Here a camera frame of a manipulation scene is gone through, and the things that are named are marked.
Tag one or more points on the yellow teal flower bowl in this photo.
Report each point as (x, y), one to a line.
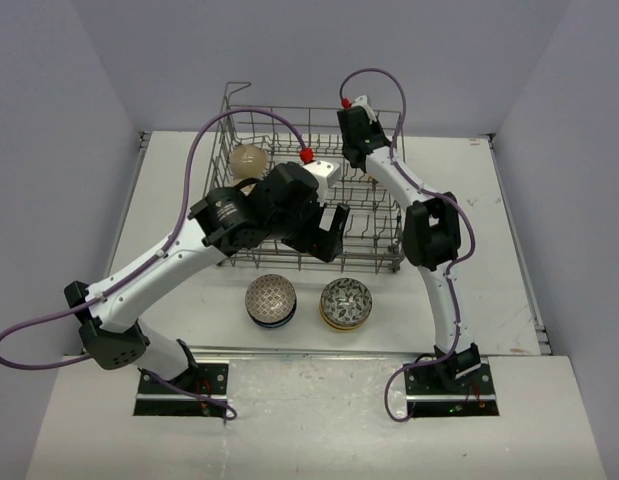
(343, 328)

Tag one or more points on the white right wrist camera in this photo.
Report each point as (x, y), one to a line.
(362, 102)

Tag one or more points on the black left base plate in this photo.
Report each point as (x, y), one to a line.
(202, 394)

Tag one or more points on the blue white floral bowl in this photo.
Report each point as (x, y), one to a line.
(272, 325)

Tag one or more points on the pink patterned bowl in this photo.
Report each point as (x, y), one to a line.
(346, 301)

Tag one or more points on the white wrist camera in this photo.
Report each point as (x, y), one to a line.
(362, 102)
(327, 173)

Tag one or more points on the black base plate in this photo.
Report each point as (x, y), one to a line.
(472, 395)
(202, 394)

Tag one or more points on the beige bowl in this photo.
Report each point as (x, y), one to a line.
(247, 161)

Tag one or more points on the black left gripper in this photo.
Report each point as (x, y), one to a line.
(324, 244)

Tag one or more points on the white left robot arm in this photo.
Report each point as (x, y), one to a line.
(286, 205)

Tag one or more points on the brown lattice pattern bowl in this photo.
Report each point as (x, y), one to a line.
(270, 297)

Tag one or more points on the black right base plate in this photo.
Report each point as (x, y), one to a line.
(472, 395)

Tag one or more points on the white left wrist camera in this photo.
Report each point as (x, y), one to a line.
(327, 173)

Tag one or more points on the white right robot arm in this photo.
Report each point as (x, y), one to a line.
(431, 240)

